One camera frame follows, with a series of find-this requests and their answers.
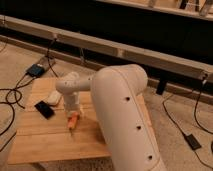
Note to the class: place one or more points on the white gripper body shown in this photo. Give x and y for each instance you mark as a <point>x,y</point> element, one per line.
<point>72,105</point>

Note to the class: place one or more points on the orange pepper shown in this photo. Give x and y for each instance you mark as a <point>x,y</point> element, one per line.
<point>72,121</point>

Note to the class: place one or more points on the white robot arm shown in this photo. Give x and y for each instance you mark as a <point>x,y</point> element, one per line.
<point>126,129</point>

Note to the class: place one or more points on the black phone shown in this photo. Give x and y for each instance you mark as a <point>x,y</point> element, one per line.
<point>44,109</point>

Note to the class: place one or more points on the wooden table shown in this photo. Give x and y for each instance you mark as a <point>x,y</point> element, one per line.
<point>43,140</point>

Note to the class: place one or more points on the black power box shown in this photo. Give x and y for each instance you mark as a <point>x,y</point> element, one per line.
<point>35,71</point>

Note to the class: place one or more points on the black power adapter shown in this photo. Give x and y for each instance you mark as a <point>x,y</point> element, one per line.
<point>192,142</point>

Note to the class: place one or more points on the long beige rail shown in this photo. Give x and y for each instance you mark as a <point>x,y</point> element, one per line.
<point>147,57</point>

